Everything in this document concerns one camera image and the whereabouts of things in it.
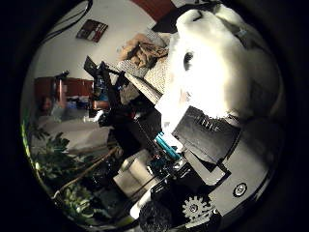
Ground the white plush toy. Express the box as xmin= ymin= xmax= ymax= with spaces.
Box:
xmin=160 ymin=7 xmax=284 ymax=130

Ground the grey woven cushion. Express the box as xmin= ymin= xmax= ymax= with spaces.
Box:
xmin=116 ymin=28 xmax=170 ymax=98

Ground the black metal stand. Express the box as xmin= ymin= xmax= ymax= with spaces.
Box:
xmin=95 ymin=61 xmax=130 ymax=108

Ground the black flat board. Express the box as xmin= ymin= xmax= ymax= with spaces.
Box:
xmin=152 ymin=3 xmax=220 ymax=34

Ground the brown wooden stick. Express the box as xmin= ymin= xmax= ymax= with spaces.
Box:
xmin=52 ymin=146 xmax=120 ymax=197

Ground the black flat panel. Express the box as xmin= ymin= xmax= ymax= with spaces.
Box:
xmin=83 ymin=55 xmax=98 ymax=77

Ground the green leafy plant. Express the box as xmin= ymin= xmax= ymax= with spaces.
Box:
xmin=22 ymin=122 xmax=114 ymax=223

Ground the seated person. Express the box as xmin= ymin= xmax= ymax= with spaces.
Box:
xmin=37 ymin=78 xmax=67 ymax=120

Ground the dark framed wall picture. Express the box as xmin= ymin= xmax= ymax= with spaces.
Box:
xmin=75 ymin=18 xmax=109 ymax=44

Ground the thin black cable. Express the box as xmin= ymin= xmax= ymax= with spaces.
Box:
xmin=42 ymin=0 xmax=95 ymax=43

